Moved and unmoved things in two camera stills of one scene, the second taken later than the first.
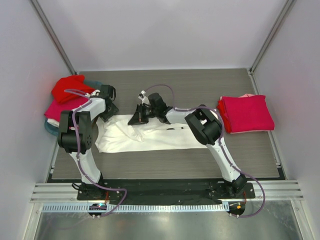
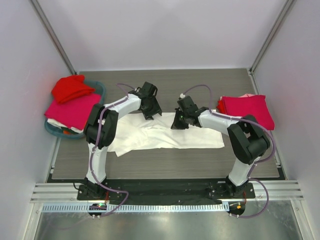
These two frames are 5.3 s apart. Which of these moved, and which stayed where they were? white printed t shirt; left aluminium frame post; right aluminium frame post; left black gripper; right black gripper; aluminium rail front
Moved: right black gripper; left black gripper
Stayed: left aluminium frame post; white printed t shirt; aluminium rail front; right aluminium frame post
